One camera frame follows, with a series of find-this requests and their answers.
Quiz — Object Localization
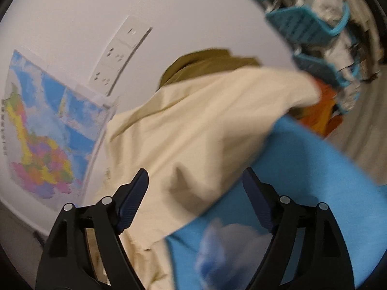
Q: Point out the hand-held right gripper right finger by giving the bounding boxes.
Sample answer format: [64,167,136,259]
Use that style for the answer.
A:
[242,167,355,290]

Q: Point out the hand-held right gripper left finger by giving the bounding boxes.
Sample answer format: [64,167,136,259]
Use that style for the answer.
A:
[36,168,149,290]

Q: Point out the cream large garment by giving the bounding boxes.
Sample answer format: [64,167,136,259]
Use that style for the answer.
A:
[82,66,322,290]

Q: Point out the blue bed sheet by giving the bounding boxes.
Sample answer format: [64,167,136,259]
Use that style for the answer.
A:
[165,116,387,290]

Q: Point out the orange cloth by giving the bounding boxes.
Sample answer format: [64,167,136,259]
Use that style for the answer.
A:
[299,79,343,136]

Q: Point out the olive green garment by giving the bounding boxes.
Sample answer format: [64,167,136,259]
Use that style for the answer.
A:
[159,48,260,89]

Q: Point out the teal perforated laundry basket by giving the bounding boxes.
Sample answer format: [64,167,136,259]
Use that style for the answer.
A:
[224,0,360,115]

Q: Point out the colourful wall map poster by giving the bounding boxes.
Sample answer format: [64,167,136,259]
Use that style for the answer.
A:
[1,48,117,212]

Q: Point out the white wall socket panel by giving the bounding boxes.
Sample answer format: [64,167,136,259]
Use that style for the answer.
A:
[88,15,153,97]

